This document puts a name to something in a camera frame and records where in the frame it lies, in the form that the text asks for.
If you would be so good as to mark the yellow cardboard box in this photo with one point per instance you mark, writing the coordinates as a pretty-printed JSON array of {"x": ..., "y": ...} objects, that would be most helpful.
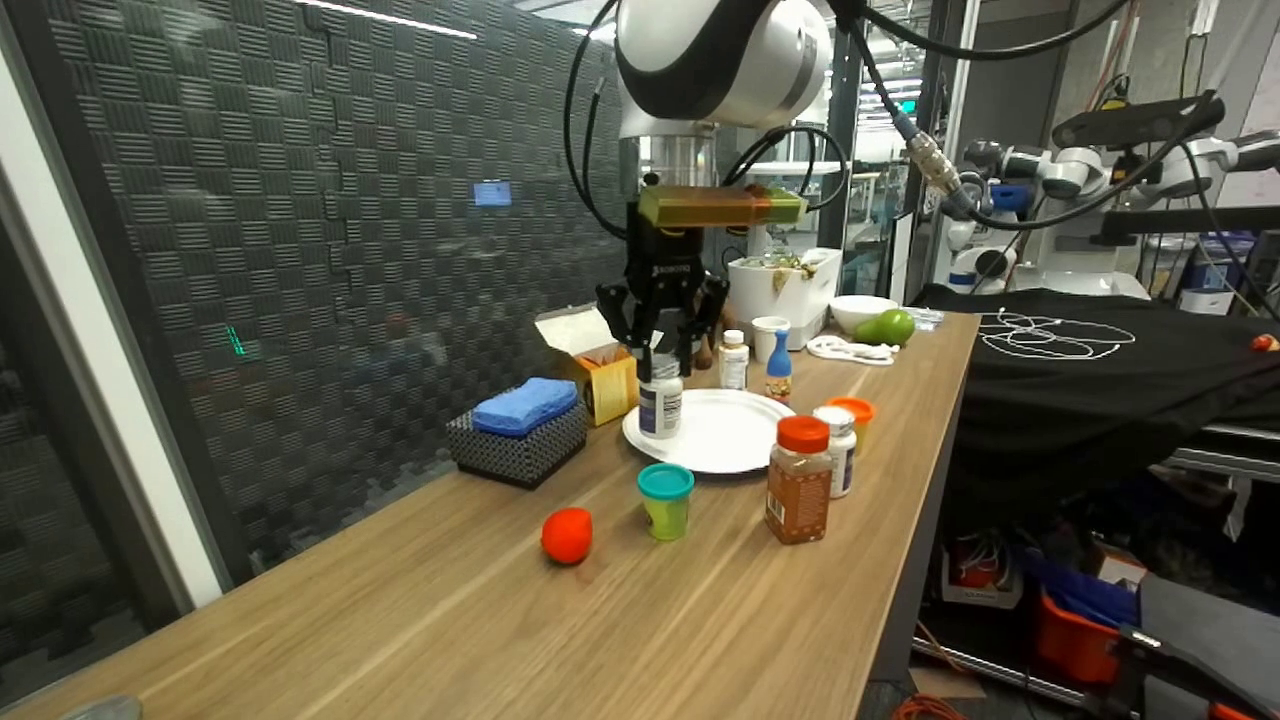
[{"x": 597, "y": 360}]

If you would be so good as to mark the white appliance box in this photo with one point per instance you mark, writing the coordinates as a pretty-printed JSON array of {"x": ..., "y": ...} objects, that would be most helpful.
[{"x": 792, "y": 289}]

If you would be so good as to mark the white cloth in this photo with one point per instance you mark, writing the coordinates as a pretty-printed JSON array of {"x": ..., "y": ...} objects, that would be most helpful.
[{"x": 850, "y": 350}]

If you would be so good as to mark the dark label white bottle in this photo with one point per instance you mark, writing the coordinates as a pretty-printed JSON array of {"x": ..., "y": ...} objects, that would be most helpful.
[{"x": 660, "y": 395}]

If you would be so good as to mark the black cloth covered table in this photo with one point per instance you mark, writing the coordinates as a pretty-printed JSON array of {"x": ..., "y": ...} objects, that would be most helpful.
[{"x": 1080, "y": 395}]

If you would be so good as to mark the red ball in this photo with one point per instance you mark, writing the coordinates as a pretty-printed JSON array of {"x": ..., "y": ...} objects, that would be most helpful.
[{"x": 564, "y": 539}]

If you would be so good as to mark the red bin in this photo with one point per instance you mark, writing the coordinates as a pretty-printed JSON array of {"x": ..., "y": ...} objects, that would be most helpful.
[{"x": 1073, "y": 645}]

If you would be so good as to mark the blue sponge cloth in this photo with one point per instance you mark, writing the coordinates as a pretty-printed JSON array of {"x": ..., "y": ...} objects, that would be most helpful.
[{"x": 524, "y": 406}]

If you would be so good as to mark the white paper cup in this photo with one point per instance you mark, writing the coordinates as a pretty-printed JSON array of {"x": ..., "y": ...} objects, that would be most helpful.
[{"x": 766, "y": 334}]

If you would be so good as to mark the green bowl item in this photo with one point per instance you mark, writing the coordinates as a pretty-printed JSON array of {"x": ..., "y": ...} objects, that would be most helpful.
[{"x": 887, "y": 329}]

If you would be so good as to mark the white round plate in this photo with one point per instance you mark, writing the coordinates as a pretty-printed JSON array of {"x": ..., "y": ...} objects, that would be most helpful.
[{"x": 719, "y": 435}]

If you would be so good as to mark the white lid supplement bottle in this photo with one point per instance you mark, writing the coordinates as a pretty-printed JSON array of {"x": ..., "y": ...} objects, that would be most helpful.
[{"x": 841, "y": 445}]

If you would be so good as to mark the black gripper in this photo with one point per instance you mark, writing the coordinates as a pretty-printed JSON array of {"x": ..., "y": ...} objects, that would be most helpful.
[{"x": 667, "y": 276}]

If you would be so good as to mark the orange lid spice jar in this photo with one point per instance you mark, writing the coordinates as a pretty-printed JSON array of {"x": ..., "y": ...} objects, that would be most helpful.
[{"x": 797, "y": 480}]

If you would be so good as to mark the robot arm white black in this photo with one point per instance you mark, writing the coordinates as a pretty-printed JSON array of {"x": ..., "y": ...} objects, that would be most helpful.
[{"x": 690, "y": 69}]

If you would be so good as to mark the small white pill bottle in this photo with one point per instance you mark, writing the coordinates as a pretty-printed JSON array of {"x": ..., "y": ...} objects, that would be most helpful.
[{"x": 734, "y": 358}]

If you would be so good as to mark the blue top squeeze bottle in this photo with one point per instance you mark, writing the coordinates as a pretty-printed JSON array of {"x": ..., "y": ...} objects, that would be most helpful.
[{"x": 776, "y": 369}]

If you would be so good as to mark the teal lid green cup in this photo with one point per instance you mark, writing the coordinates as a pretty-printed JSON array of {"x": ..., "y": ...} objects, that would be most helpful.
[{"x": 667, "y": 494}]

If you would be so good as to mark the wrist camera wooden mount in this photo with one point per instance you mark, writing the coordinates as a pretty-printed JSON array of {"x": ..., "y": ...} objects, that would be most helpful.
[{"x": 719, "y": 207}]

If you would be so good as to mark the grey basket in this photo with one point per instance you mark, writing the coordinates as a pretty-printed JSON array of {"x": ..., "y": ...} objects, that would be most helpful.
[{"x": 518, "y": 461}]

